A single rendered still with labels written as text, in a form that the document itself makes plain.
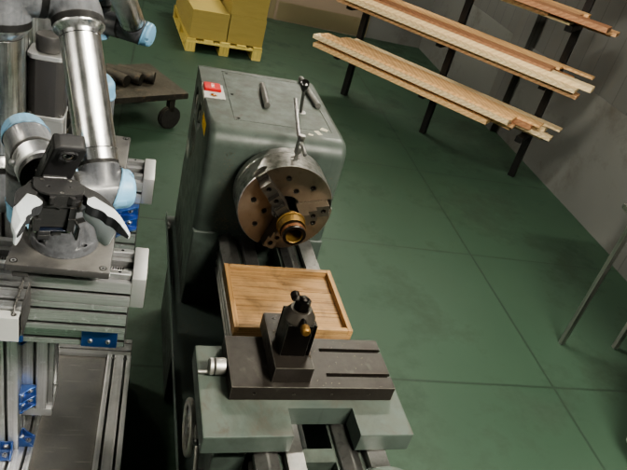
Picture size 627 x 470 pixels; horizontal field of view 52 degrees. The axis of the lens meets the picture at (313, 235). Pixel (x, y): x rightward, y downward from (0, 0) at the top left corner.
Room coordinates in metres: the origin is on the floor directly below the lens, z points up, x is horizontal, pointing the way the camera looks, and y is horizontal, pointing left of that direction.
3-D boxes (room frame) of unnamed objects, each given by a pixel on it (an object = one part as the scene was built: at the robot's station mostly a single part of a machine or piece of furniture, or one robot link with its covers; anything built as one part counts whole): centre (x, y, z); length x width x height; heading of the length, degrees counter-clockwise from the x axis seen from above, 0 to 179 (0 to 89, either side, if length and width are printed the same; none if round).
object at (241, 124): (2.22, 0.29, 1.06); 0.59 x 0.48 x 0.39; 21
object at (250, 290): (1.59, 0.03, 0.89); 0.36 x 0.30 x 0.04; 111
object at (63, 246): (1.21, 0.56, 1.21); 0.15 x 0.15 x 0.10
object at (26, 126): (0.93, 0.50, 1.56); 0.11 x 0.08 x 0.09; 39
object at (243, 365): (1.26, -0.08, 0.95); 0.43 x 0.18 x 0.04; 111
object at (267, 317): (1.26, -0.01, 1.00); 0.20 x 0.10 x 0.05; 21
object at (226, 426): (1.20, -0.08, 0.90); 0.53 x 0.30 x 0.06; 111
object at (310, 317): (1.23, -0.02, 1.14); 0.08 x 0.08 x 0.03
